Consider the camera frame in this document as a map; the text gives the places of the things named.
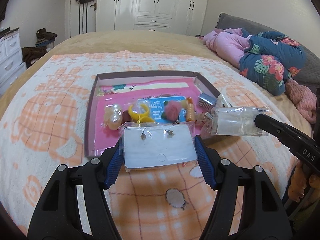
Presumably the white card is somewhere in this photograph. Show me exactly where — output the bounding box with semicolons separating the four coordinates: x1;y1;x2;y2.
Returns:
211;107;268;137

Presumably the cream white hair claw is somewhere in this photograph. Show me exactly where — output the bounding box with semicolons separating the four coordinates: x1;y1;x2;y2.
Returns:
216;94;231;107

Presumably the small comb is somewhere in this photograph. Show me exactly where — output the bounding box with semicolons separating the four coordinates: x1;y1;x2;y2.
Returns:
197;93;217;111

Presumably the earring card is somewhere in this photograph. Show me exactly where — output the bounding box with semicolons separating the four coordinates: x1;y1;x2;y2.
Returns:
119;122;197;171

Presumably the pearl hair tie packet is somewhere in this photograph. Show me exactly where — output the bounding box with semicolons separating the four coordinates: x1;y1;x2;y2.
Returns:
104;103;123;131

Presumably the yellow bangle ring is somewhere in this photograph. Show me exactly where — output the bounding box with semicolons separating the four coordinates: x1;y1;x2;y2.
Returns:
128;102;150;120

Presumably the pink pompom hair clip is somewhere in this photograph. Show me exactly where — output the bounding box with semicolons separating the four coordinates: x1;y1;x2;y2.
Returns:
162;100;182;122

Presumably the sheer brown bow hair clip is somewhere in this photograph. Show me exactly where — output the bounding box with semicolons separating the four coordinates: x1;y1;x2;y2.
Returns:
195;112;216;139

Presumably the orange spiral hair clip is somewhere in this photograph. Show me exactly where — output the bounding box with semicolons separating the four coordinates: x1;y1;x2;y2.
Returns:
181;97;195;122

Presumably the maroon oval hair clip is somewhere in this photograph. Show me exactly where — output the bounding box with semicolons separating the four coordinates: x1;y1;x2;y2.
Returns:
122;110;132;123

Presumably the right hand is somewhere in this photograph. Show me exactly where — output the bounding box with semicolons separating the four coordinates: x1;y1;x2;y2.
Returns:
288;160;319;206

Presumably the dark pink knitted blanket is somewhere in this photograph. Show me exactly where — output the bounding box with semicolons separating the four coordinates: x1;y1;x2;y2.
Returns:
285;79;317;124

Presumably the grey pillow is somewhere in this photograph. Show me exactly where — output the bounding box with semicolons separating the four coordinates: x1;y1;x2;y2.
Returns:
215;12;320;87

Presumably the blue floral quilt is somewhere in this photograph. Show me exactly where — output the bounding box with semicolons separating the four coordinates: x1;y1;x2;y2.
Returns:
239;31;306;96

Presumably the orange white fleece blanket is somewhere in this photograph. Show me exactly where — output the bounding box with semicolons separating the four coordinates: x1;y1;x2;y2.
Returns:
1;51;295;239

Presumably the pink quilt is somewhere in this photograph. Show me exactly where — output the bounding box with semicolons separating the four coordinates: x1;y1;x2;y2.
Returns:
203;28;250;68

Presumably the pink book blue label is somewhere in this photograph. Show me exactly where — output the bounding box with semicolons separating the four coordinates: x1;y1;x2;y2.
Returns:
85;76;201;157

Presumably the brown shallow cardboard tray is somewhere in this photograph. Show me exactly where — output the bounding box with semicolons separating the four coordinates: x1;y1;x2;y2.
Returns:
84;70;220;157

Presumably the white drawer cabinet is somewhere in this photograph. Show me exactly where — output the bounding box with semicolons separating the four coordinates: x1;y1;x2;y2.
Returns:
0;28;27;96

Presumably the tan bed cover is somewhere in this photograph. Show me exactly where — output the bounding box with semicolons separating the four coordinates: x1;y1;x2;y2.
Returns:
0;29;313;136

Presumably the dark clothes pile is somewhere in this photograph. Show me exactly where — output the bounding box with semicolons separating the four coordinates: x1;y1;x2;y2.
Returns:
22;28;57;69

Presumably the white wardrobe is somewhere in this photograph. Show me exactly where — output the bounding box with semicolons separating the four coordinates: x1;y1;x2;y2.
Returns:
96;0;208;36

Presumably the white door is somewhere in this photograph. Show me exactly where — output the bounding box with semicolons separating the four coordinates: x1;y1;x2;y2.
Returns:
65;0;97;39

